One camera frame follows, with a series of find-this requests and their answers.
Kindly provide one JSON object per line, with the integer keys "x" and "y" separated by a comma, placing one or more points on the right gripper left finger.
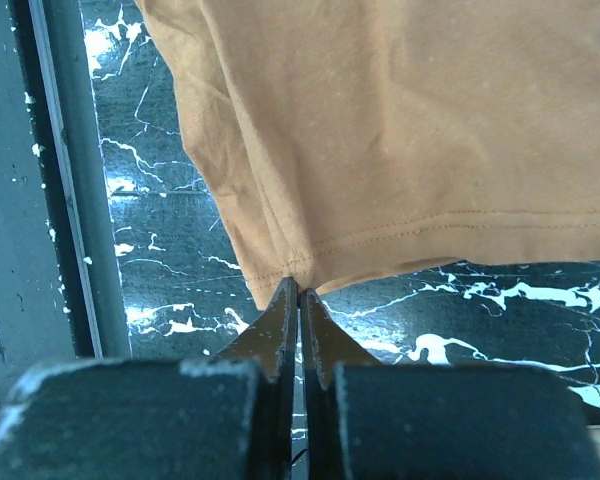
{"x": 271, "y": 339}

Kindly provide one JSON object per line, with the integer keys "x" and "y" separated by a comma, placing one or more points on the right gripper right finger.
{"x": 327, "y": 344}

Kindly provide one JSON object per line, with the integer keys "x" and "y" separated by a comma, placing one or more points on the brown boxer underwear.
{"x": 344, "y": 141}

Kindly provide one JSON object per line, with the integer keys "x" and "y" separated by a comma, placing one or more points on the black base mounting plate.
{"x": 84, "y": 280}

